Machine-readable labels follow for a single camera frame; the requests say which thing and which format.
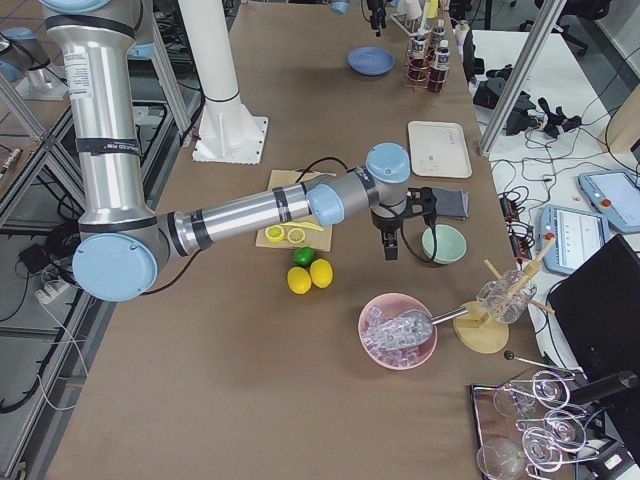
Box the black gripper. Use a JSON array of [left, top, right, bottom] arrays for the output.
[[371, 205, 404, 260], [366, 0, 386, 28]]

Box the blue plate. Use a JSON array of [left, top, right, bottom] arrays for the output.
[[347, 47, 395, 76]]

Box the mint green bowl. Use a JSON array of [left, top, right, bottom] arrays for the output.
[[421, 224, 467, 265]]

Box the tea bottle three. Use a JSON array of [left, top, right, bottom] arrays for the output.
[[430, 18, 446, 49]]

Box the tea bottle one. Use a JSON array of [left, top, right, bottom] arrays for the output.
[[406, 29, 429, 87]]

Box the wooden cutting board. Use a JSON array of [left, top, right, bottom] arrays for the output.
[[255, 169, 332, 252]]

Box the grey folded cloth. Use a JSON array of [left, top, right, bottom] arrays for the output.
[[432, 187, 469, 220]]

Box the yellow lemon near bowl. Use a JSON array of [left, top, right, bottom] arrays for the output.
[[309, 259, 334, 288]]

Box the tea bottle two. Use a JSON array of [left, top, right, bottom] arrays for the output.
[[427, 40, 450, 92]]

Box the metal ice scoop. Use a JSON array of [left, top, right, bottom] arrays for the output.
[[380, 306, 468, 350]]

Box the yellow plastic knife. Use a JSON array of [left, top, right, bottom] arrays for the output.
[[283, 221, 324, 232]]

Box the pink bowl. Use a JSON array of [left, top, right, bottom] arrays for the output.
[[358, 293, 438, 370]]

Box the green lime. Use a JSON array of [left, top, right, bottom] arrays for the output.
[[293, 247, 316, 268]]

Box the lemon half back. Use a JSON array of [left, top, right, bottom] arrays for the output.
[[286, 227, 306, 245]]

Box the lemon half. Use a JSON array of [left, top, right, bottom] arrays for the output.
[[264, 225, 286, 243], [286, 227, 306, 245]]

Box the pile of clear ice cubes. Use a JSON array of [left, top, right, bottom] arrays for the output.
[[362, 309, 435, 369]]

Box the yellow lemon far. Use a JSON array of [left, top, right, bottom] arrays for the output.
[[287, 266, 312, 295]]

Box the cream rabbit tray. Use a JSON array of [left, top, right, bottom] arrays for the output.
[[408, 120, 472, 179]]

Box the wooden cup stand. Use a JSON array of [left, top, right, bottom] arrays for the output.
[[453, 239, 555, 354]]

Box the lemon half front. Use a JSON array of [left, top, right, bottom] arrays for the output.
[[264, 225, 286, 243]]

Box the clear glass mug on stand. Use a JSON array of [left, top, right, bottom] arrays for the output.
[[476, 270, 537, 324]]

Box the black device on side table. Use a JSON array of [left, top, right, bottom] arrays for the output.
[[473, 65, 583, 139]]

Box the teach pendant near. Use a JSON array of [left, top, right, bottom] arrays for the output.
[[538, 204, 611, 275]]

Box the teach pendant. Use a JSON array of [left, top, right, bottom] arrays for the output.
[[578, 170, 640, 234], [538, 204, 611, 275]]

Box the black laptop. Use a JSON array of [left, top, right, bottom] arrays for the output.
[[549, 235, 639, 379]]

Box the teach pendant far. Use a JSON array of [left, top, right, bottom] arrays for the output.
[[578, 170, 640, 234]]

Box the wine glass rack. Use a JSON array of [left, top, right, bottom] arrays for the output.
[[467, 367, 640, 480]]

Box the white power strip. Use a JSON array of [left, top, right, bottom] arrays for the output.
[[34, 279, 71, 305]]

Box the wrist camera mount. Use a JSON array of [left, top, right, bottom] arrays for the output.
[[404, 187, 437, 218]]

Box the copper wire bottle rack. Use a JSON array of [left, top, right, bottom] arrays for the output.
[[404, 30, 451, 93]]

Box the aluminium frame post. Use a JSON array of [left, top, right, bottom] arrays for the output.
[[478, 0, 566, 157]]

